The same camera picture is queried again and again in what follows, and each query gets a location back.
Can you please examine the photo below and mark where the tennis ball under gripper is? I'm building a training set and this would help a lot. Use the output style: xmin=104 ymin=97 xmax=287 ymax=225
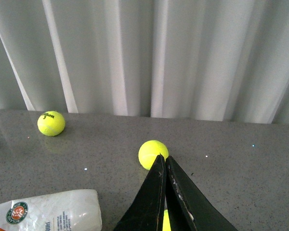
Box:
xmin=162 ymin=209 xmax=171 ymax=231

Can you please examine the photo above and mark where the white pleated curtain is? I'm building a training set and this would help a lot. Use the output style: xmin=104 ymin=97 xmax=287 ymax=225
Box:
xmin=0 ymin=0 xmax=289 ymax=124

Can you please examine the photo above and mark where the plain yellow tennis ball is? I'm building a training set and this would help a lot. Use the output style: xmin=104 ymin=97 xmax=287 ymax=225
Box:
xmin=138 ymin=140 xmax=169 ymax=170

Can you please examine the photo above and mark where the far Wilson tennis ball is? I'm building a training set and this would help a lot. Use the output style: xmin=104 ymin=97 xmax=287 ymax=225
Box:
xmin=37 ymin=111 xmax=66 ymax=137

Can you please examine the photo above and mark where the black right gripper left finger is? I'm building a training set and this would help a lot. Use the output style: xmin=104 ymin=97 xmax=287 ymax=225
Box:
xmin=114 ymin=155 xmax=166 ymax=231

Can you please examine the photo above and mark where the white blue tennis can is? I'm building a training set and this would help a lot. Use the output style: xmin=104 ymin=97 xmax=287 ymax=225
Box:
xmin=0 ymin=189 xmax=102 ymax=231

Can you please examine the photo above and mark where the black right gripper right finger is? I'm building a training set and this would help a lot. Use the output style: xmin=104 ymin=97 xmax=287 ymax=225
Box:
xmin=166 ymin=156 xmax=236 ymax=231

